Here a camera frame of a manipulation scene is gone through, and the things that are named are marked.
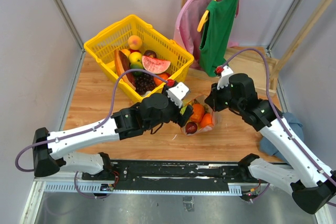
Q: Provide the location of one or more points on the orange fruit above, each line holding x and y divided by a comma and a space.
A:
126, 52

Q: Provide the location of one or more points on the dark plum in basket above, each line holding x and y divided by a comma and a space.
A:
150, 53

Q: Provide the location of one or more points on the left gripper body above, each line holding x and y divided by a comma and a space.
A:
173, 112

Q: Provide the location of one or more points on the orange tomato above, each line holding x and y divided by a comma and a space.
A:
198, 112

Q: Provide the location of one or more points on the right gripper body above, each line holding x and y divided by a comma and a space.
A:
222, 99

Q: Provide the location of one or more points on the wooden clothes rack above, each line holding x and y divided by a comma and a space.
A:
265, 72

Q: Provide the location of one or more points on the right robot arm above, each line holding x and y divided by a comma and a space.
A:
309, 181

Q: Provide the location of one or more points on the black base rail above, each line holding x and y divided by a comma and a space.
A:
173, 177

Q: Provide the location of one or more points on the papaya slice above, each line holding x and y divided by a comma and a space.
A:
122, 64

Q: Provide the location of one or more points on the watermelon slice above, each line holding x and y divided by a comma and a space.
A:
155, 65

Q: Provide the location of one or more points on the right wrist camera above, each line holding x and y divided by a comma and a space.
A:
224, 72

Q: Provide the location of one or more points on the pink shirt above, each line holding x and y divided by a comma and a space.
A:
185, 32

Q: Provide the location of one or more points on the dark red plum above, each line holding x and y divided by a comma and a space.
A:
191, 128

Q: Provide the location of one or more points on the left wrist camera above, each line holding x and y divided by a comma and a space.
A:
178, 93

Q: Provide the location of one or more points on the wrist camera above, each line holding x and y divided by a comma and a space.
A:
224, 72
178, 93

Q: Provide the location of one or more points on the blue cloth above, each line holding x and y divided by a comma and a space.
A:
266, 146

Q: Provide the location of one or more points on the peach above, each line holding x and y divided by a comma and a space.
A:
135, 42

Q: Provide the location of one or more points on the clear zip top bag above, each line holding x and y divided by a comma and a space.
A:
201, 100

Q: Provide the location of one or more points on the dark grape bunch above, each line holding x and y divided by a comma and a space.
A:
144, 83

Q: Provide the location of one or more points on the orange persimmon in basket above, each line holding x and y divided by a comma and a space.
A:
164, 76

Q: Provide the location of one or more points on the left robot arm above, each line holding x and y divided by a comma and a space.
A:
54, 151

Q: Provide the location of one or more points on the green shirt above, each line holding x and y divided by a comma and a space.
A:
216, 33

